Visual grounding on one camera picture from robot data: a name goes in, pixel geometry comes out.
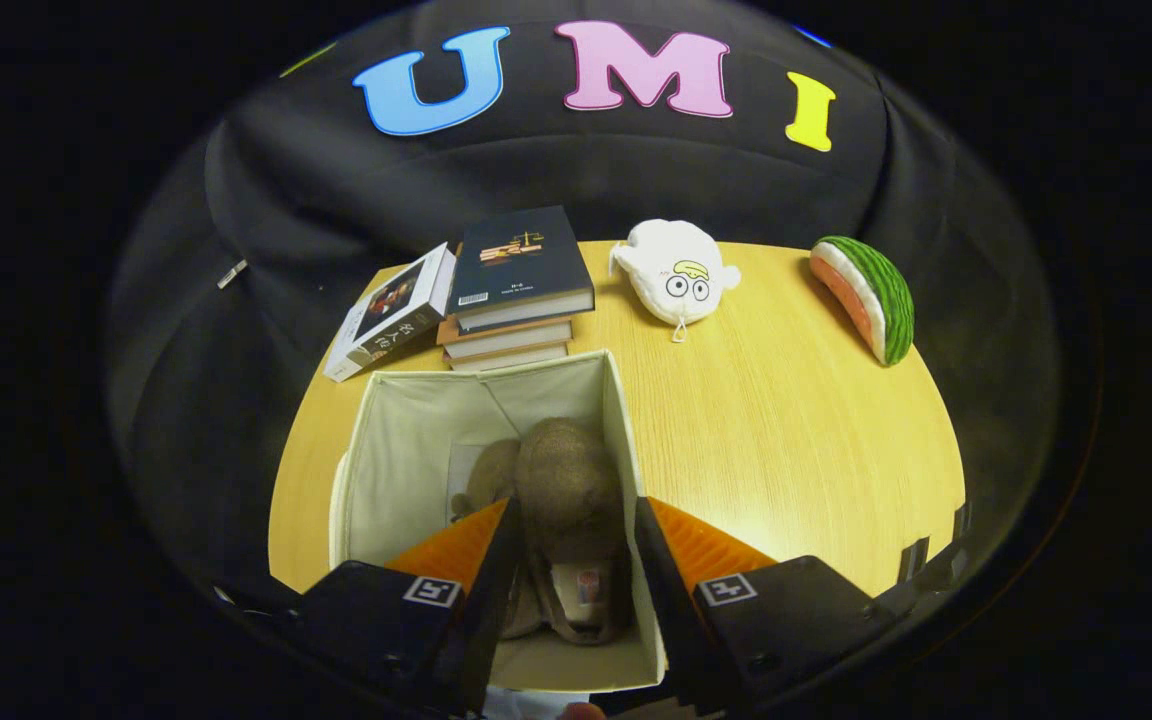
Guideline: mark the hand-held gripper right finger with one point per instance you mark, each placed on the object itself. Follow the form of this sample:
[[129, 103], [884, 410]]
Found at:
[[666, 610]]

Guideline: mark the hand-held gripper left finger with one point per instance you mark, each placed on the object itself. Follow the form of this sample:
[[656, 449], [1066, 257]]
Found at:
[[491, 610]]

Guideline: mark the brown suede shoe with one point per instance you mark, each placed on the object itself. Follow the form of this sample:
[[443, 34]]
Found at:
[[571, 480], [491, 475]]

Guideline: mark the cream fabric storage box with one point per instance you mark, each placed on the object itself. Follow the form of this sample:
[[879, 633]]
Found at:
[[406, 450]]

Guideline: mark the brown cover book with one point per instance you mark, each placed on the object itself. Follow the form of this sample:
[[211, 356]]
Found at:
[[511, 358], [506, 338]]

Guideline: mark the white portrait book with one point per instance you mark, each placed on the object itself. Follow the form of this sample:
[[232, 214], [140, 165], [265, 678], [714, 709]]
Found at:
[[391, 310]]

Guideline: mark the white plush toy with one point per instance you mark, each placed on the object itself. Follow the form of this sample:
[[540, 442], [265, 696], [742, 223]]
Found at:
[[676, 275]]

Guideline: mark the dark blue book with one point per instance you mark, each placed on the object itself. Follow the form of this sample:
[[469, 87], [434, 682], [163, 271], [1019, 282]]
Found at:
[[521, 260]]

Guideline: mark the watermelon slice plush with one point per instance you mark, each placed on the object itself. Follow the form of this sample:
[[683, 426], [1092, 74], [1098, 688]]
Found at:
[[881, 295]]

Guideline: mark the silver clip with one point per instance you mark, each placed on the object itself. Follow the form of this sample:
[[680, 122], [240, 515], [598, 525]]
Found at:
[[231, 273]]

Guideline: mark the black metal bracket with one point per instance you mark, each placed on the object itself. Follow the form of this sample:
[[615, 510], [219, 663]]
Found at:
[[936, 570]]

